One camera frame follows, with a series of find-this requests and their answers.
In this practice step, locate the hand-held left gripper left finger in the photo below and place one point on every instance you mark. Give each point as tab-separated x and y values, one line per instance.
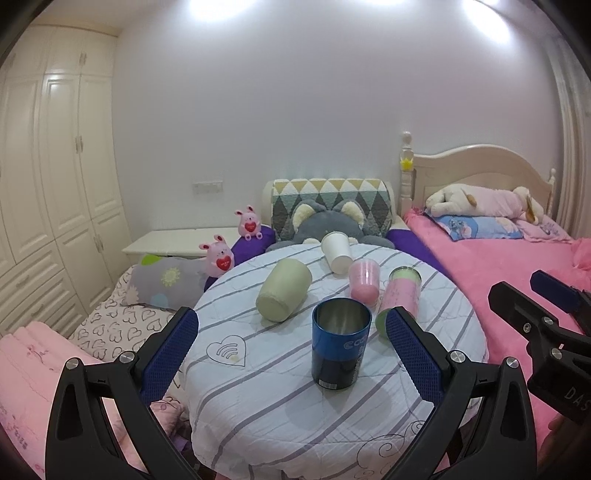
171	350

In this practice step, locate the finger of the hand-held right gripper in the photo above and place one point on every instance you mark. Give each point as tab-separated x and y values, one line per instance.
521	309
556	290

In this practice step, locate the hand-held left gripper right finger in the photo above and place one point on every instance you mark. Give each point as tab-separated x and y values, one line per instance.
415	355

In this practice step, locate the pale green cup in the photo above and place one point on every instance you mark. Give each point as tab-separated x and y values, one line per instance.
282	288

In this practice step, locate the pink and green cup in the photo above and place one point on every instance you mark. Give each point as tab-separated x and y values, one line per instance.
401	293

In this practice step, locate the blue metal cup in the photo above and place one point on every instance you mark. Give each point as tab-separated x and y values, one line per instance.
340	346

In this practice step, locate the pink plastic cup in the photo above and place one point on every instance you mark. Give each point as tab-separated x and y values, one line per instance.
364	279

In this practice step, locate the white paper cup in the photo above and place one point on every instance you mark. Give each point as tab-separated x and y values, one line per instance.
337	254

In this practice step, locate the pink fleece blanket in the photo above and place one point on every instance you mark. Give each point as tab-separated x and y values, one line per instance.
485	263

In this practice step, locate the heart print bed sheet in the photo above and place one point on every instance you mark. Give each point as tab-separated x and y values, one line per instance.
115	327

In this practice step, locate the pink printed pillow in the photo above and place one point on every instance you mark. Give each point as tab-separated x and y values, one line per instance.
547	229

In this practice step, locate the grey floral pillow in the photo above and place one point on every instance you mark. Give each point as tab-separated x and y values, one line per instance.
166	284

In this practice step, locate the blue printed pillow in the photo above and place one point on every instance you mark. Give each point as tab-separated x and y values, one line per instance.
475	227

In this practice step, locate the striped white table cloth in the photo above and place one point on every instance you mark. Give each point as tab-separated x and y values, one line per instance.
263	392

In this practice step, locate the pink bunny plush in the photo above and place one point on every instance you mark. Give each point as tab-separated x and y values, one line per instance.
219	258
249	226

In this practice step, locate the white nightstand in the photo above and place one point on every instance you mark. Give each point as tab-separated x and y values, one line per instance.
180	240

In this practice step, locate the pink and white plush dog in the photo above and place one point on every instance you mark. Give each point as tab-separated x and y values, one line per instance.
480	201

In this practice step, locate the light pink folded quilt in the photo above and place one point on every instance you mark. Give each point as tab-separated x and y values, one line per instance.
27	369

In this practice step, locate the cream bed headboard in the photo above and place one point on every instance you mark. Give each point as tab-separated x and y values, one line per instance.
475	168

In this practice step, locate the grey cat plush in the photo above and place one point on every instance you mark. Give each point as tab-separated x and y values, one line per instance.
318	221

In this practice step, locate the diamond patterned cushion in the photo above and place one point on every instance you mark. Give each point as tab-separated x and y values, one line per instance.
369	191

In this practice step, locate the white curtain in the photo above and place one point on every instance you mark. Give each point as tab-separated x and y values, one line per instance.
572	115

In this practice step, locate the cream wardrobe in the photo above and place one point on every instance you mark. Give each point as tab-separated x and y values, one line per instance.
60	184

